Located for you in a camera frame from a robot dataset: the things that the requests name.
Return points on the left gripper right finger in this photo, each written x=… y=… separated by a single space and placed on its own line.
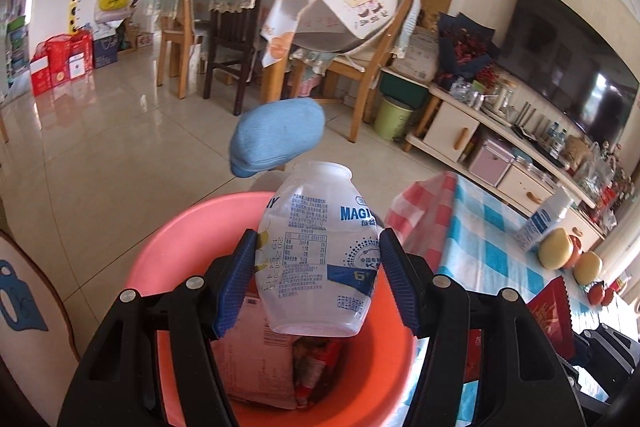
x=522 y=381

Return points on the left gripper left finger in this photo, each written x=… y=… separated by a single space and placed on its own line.
x=117 y=381

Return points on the red candy wrapper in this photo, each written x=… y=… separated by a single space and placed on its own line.
x=551 y=309

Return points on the grey wipes packet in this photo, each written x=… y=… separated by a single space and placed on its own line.
x=255 y=363

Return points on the small white yogurt bottle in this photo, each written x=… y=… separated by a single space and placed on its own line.
x=317 y=254

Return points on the red snack wrapper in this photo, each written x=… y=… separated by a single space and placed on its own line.
x=314 y=361

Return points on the pink trash bin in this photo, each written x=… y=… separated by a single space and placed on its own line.
x=371 y=376

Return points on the small tangerine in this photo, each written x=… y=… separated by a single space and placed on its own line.
x=607 y=297

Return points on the tangerine with leaf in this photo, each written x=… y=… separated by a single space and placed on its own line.
x=596 y=294

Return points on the yellow pear right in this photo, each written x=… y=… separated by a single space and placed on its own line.
x=587 y=268

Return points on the yellow pear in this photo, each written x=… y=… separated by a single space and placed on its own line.
x=587 y=268
x=555 y=249

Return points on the red apple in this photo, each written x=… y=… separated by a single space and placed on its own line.
x=576 y=252

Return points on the yellow pear left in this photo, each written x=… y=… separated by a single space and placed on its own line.
x=555 y=249

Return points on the tall white milk bottle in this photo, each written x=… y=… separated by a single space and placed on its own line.
x=547 y=217

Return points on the blue checkered tablecloth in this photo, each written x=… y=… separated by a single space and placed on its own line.
x=465 y=233

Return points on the white tv cabinet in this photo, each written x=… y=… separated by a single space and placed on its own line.
x=449 y=130

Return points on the pink storage box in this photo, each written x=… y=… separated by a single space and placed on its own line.
x=490 y=160

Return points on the white electric kettle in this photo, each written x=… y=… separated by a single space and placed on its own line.
x=498 y=100

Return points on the green waste bucket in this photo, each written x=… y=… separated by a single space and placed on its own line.
x=392 y=118

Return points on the black flat television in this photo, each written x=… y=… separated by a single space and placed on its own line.
x=559 y=55

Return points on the dark flower bouquet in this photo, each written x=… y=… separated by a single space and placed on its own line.
x=465 y=51

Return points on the wooden chair with cloth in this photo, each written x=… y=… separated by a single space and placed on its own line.
x=353 y=39

